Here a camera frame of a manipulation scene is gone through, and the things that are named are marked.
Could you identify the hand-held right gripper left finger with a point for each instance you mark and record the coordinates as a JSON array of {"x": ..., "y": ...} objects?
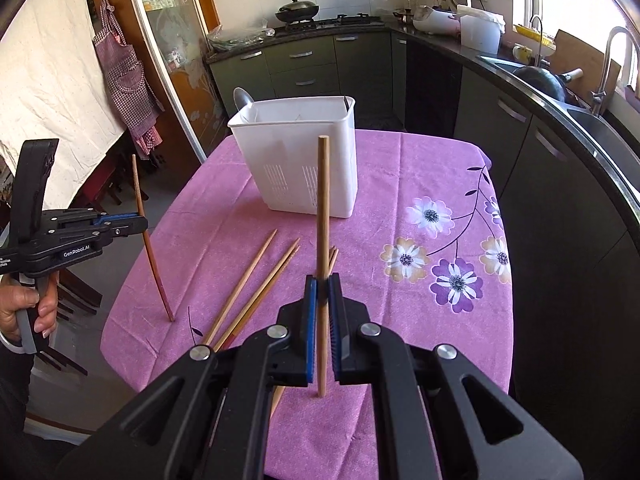
[{"x": 311, "y": 340}]

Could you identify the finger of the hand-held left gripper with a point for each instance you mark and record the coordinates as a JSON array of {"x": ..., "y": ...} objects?
[
  {"x": 117, "y": 219},
  {"x": 130, "y": 230}
]

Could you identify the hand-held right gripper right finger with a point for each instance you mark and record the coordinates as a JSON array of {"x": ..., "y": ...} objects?
[{"x": 336, "y": 355}]

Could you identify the white plastic utensil holder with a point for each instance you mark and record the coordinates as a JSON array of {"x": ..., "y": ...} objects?
[{"x": 300, "y": 160}]

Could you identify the person's left forearm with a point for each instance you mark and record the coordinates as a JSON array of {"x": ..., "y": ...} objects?
[{"x": 15, "y": 400}]

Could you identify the person's left hand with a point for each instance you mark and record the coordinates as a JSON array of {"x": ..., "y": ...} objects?
[{"x": 12, "y": 310}]

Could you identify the dark wooden chair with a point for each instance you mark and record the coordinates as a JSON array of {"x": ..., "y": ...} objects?
[{"x": 110, "y": 180}]

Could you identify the checked apron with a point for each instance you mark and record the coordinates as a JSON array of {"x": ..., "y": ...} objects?
[{"x": 125, "y": 80}]

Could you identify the white hanging cloth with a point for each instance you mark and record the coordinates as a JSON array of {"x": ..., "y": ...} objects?
[{"x": 50, "y": 85}]

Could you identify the frosted glass sliding door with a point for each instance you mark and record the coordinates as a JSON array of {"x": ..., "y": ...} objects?
[{"x": 175, "y": 60}]

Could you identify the metal spoon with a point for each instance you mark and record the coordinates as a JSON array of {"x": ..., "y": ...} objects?
[{"x": 241, "y": 97}]

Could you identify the pink floral tablecloth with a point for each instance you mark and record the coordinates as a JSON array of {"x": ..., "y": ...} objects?
[{"x": 425, "y": 170}]

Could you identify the plastic bag of vegetables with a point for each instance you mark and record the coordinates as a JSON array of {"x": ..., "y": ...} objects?
[{"x": 235, "y": 37}]

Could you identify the green lower kitchen cabinets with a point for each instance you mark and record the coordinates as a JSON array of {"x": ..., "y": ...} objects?
[{"x": 300, "y": 60}]

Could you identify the black wok with lid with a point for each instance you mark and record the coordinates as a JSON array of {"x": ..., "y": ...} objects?
[{"x": 297, "y": 10}]

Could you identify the black gas stove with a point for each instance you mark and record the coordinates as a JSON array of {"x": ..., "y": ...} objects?
[{"x": 350, "y": 21}]

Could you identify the small dark pot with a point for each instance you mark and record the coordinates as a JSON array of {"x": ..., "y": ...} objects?
[{"x": 402, "y": 16}]

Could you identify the white rice cooker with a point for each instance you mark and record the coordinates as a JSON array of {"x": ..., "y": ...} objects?
[{"x": 435, "y": 21}]

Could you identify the white plastic bucket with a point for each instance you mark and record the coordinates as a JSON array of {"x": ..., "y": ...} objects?
[{"x": 479, "y": 35}]

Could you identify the yellow white cup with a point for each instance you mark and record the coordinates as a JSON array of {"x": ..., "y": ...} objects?
[{"x": 522, "y": 54}]

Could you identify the stainless steel sink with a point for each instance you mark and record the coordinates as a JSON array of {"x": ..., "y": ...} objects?
[{"x": 615, "y": 135}]

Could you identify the small metal faucet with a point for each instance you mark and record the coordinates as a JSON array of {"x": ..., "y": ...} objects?
[{"x": 540, "y": 45}]

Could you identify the yellow plastic tray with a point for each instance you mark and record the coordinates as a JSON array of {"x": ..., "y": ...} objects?
[{"x": 532, "y": 34}]

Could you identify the wooden cutting board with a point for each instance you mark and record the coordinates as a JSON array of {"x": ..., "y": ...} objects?
[{"x": 575, "y": 52}]

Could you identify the tall metal faucet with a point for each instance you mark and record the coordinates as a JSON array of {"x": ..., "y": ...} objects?
[{"x": 602, "y": 75}]

